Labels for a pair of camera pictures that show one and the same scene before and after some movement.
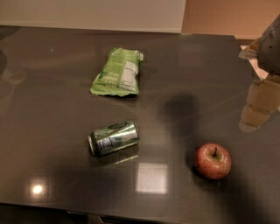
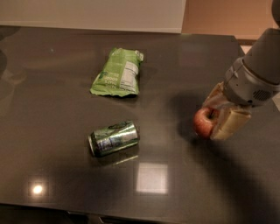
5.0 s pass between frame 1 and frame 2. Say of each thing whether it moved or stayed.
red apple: moved
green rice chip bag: stayed
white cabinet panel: stayed
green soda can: stayed
